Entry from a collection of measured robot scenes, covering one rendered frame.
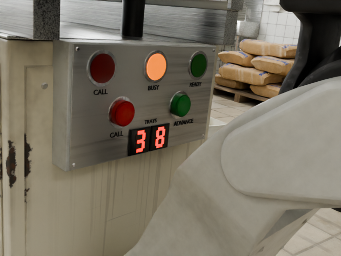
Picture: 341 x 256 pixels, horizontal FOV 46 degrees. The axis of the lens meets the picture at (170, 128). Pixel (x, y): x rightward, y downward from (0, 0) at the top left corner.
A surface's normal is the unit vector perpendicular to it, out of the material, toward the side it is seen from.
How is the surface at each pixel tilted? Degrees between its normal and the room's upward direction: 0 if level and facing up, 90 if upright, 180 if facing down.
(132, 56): 90
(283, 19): 90
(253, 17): 90
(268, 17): 90
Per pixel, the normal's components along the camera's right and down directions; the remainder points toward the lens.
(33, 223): 0.72, 0.26
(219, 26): -0.69, 0.13
